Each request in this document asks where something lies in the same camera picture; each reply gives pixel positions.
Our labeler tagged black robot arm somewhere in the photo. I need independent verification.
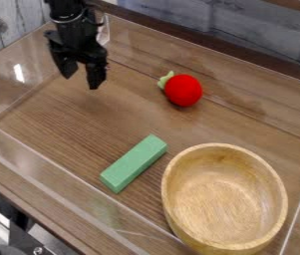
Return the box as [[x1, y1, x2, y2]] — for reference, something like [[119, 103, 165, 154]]
[[45, 0, 109, 90]]

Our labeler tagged wooden oval bowl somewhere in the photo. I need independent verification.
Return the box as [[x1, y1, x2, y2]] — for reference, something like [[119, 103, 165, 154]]
[[161, 142, 288, 255]]

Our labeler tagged green rectangular block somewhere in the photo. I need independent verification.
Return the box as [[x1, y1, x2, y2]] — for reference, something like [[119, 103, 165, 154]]
[[99, 134, 168, 193]]

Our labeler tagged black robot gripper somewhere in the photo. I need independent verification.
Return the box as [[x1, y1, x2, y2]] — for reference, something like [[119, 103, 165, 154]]
[[45, 14, 109, 90]]

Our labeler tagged black metal frame bracket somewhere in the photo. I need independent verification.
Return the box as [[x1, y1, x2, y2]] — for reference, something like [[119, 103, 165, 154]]
[[8, 211, 55, 255]]

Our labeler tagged clear acrylic tray enclosure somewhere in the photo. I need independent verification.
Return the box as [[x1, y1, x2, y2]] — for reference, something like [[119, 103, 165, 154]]
[[0, 16, 300, 255]]

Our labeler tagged red plush fruit green leaf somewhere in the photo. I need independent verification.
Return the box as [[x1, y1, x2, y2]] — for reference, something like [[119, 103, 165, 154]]
[[157, 71, 202, 108]]

